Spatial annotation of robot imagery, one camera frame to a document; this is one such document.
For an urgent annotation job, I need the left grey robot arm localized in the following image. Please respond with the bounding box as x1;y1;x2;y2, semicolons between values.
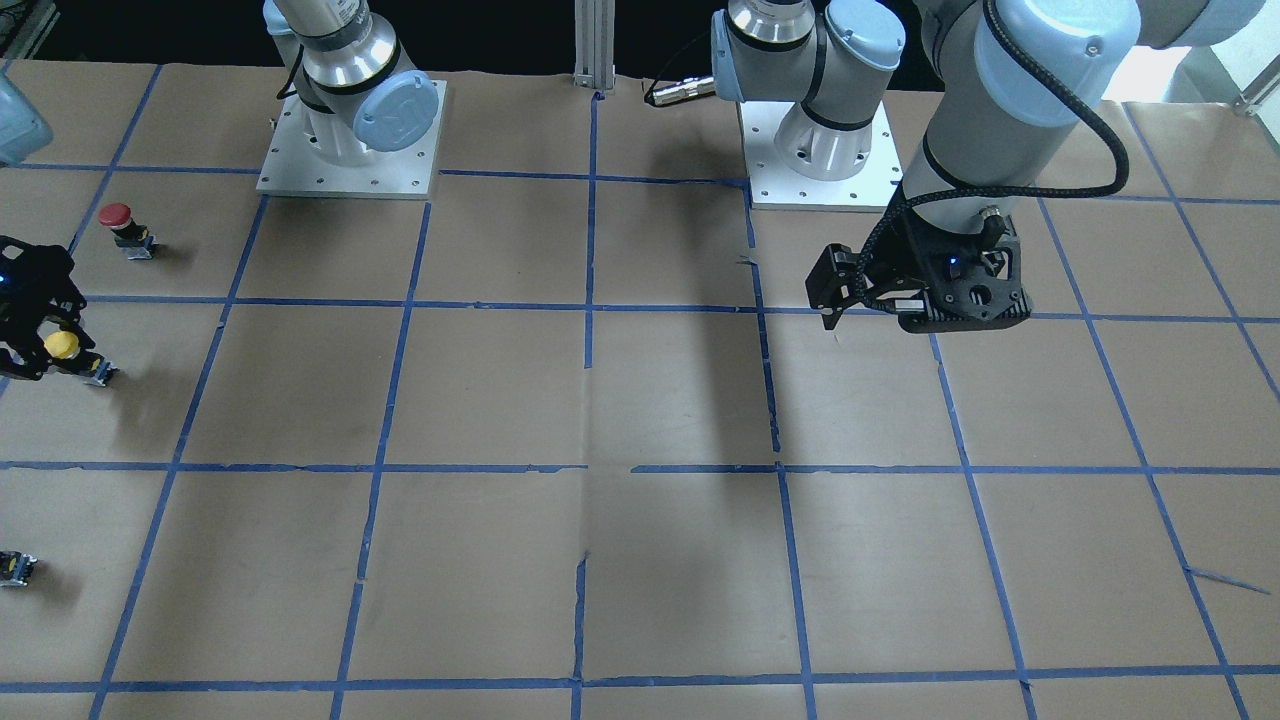
710;1;1263;333

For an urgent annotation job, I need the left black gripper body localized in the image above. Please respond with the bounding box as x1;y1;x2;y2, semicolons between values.
861;205;961;313

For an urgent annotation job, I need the silver cable connector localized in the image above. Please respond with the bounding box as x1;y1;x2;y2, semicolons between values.
643;76;716;108

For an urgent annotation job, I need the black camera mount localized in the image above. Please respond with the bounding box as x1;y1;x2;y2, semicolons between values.
899;211;1033;334

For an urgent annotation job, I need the yellow push button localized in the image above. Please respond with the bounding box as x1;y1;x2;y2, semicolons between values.
44;331;118;387

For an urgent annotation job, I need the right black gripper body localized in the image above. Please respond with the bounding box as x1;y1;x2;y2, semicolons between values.
1;236;76;322

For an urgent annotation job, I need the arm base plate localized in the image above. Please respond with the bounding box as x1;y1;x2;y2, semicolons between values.
256;79;448;201
739;102;902;214

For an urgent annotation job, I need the aluminium frame post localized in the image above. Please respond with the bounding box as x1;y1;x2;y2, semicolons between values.
572;0;616;94

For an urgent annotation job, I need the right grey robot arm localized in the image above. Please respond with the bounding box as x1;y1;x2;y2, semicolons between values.
1;1;445;387

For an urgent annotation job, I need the push button on stand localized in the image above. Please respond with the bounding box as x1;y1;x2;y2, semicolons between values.
97;202;155;261

